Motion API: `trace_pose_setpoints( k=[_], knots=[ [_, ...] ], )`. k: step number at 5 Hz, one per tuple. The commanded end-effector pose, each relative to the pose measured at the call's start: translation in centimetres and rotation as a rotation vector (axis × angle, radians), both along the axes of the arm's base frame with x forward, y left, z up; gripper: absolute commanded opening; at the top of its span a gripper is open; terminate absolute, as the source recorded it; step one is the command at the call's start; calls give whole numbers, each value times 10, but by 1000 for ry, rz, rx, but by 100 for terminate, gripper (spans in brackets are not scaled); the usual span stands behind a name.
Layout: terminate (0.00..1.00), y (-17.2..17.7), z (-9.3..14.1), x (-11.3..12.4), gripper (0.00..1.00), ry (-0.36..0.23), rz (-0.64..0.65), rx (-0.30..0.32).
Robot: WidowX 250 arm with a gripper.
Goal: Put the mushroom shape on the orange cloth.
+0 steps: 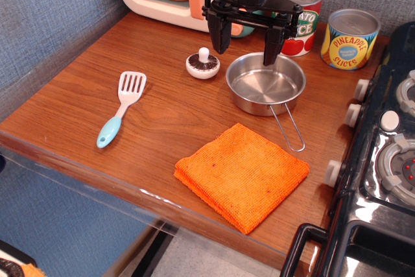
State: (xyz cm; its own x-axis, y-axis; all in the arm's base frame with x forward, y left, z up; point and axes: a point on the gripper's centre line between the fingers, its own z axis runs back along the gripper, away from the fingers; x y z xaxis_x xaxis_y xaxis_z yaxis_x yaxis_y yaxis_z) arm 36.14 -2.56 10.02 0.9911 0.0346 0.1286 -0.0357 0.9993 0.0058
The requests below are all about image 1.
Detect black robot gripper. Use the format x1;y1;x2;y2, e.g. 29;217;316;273
202;0;303;66

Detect white round drain cover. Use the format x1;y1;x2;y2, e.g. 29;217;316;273
185;47;220;80

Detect small steel pan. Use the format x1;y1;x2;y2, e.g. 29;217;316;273
226;52;307;152

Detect folded orange cloth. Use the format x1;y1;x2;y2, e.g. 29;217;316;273
174;123;310;234

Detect tomato sauce can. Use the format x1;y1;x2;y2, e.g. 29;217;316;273
281;0;323;56

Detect pineapple slices can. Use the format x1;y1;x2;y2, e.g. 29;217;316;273
320;8;381;71

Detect white and blue spatula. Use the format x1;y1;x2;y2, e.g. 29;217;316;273
96;71;147;149

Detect black toy stove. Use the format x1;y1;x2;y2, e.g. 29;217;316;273
281;22;414;276

